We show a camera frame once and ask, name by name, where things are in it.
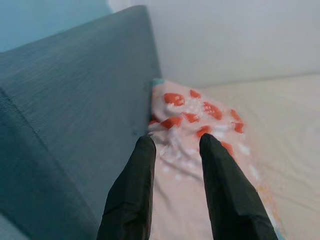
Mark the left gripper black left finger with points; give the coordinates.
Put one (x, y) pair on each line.
(130, 195)

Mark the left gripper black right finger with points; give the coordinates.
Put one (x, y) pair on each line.
(230, 195)

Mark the pink pillow with orange patches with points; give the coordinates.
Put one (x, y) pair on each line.
(180, 195)

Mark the teal upholstered headboard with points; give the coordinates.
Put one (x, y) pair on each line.
(70, 100)

